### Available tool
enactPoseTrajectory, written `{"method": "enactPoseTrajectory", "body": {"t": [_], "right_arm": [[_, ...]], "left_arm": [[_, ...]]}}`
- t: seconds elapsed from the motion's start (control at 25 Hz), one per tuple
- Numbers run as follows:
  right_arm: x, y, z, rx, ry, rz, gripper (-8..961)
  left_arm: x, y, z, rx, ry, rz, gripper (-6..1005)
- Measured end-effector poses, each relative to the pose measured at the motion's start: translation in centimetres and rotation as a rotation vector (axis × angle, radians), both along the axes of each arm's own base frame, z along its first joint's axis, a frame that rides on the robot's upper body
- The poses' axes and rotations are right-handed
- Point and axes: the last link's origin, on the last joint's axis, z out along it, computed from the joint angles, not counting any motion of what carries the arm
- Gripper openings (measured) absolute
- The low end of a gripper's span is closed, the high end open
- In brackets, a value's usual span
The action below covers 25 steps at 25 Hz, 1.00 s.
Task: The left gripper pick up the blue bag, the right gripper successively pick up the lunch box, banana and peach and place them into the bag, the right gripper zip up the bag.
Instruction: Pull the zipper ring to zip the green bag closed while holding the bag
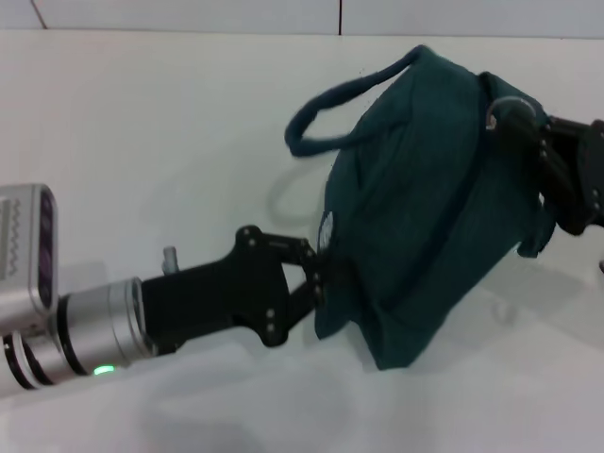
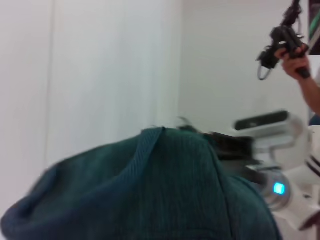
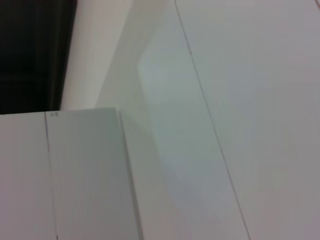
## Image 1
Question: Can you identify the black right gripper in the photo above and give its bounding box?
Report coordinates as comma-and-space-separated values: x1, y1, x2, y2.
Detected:
492, 100, 604, 237

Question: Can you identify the dark teal insulated lunch bag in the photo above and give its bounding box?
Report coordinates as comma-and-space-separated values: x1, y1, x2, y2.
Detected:
285, 44, 559, 374

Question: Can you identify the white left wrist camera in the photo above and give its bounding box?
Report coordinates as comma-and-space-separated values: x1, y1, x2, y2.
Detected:
0, 183, 60, 337

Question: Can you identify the left arm cable with connector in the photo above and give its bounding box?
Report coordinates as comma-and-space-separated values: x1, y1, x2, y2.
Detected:
162, 244, 181, 275

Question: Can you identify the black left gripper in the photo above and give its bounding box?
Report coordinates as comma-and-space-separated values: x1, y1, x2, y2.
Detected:
140, 225, 354, 356

